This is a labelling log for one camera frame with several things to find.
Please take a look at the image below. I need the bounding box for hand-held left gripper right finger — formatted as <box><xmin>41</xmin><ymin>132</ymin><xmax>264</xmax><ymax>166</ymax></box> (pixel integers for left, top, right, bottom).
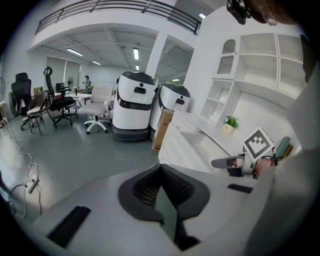
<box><xmin>161</xmin><ymin>164</ymin><xmax>272</xmax><ymax>256</ymax></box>

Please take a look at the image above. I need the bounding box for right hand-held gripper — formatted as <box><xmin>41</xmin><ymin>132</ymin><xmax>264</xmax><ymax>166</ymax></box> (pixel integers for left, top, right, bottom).
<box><xmin>211</xmin><ymin>126</ymin><xmax>275</xmax><ymax>178</ymax></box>

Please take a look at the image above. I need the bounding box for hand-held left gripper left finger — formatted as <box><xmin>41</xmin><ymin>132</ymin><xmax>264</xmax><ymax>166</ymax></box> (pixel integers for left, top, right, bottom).
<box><xmin>32</xmin><ymin>164</ymin><xmax>181</xmax><ymax>256</ymax></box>

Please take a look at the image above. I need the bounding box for person's right forearm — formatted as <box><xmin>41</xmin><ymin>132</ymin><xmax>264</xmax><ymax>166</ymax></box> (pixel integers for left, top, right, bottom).
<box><xmin>252</xmin><ymin>157</ymin><xmax>276</xmax><ymax>180</ymax></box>

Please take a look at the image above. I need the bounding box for small potted flower plant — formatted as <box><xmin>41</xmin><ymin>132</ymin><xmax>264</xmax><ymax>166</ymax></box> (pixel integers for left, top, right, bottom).
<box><xmin>221</xmin><ymin>114</ymin><xmax>240</xmax><ymax>136</ymax></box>

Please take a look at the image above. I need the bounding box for yellow brown box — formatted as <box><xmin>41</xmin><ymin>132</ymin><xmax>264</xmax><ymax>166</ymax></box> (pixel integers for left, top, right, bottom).
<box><xmin>282</xmin><ymin>143</ymin><xmax>294</xmax><ymax>158</ymax></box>

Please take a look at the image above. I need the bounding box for person's grey shirt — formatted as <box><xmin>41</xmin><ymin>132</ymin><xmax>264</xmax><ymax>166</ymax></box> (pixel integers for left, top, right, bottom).
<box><xmin>244</xmin><ymin>62</ymin><xmax>320</xmax><ymax>256</ymax></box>

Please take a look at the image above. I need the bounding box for brown cardboard box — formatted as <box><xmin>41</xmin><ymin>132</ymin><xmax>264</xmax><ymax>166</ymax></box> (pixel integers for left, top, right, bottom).
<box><xmin>151</xmin><ymin>108</ymin><xmax>175</xmax><ymax>153</ymax></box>

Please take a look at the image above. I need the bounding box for white black mobile robot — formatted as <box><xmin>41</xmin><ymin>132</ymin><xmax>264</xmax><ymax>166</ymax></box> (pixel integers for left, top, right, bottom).
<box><xmin>111</xmin><ymin>71</ymin><xmax>156</xmax><ymax>141</ymax></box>
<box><xmin>149</xmin><ymin>83</ymin><xmax>191</xmax><ymax>141</ymax></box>

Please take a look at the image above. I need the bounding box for white office chair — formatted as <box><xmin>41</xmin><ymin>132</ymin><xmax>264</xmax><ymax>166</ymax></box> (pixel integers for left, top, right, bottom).
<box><xmin>78</xmin><ymin>81</ymin><xmax>116</xmax><ymax>135</ymax></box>

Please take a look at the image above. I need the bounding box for black mesh office chair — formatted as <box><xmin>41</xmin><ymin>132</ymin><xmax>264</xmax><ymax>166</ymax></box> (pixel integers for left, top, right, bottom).
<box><xmin>43</xmin><ymin>66</ymin><xmax>79</xmax><ymax>130</ymax></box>

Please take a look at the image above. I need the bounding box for brown chair with white cushion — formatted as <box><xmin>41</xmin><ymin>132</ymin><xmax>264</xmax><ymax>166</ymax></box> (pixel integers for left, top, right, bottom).
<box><xmin>20</xmin><ymin>91</ymin><xmax>50</xmax><ymax>136</ymax></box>

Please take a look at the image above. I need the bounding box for standing fan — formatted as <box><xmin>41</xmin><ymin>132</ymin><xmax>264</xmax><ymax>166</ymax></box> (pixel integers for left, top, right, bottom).
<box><xmin>66</xmin><ymin>76</ymin><xmax>76</xmax><ymax>94</ymax></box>

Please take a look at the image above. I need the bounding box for black high-back chair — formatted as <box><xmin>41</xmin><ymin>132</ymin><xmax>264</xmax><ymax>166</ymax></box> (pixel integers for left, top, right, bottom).
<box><xmin>11</xmin><ymin>72</ymin><xmax>33</xmax><ymax>117</ymax></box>

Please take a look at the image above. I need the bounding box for black balcony railing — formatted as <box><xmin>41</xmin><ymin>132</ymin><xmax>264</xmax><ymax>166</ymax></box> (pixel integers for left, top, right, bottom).
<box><xmin>34</xmin><ymin>0</ymin><xmax>202</xmax><ymax>36</ymax></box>

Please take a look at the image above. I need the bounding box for white wall shelf unit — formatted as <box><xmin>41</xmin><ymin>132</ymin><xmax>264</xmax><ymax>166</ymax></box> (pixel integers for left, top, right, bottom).
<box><xmin>159</xmin><ymin>32</ymin><xmax>310</xmax><ymax>176</ymax></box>

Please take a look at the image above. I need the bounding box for black cable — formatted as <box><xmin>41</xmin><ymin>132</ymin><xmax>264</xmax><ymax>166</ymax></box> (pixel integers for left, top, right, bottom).
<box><xmin>5</xmin><ymin>183</ymin><xmax>29</xmax><ymax>216</ymax></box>

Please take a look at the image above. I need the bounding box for white power strip with cable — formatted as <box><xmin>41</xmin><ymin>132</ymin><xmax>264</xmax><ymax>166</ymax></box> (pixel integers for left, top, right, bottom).
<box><xmin>16</xmin><ymin>150</ymin><xmax>43</xmax><ymax>219</ymax></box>

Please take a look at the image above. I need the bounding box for black head-worn camera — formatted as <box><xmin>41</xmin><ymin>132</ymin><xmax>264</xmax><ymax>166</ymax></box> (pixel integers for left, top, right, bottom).
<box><xmin>226</xmin><ymin>0</ymin><xmax>251</xmax><ymax>26</ymax></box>

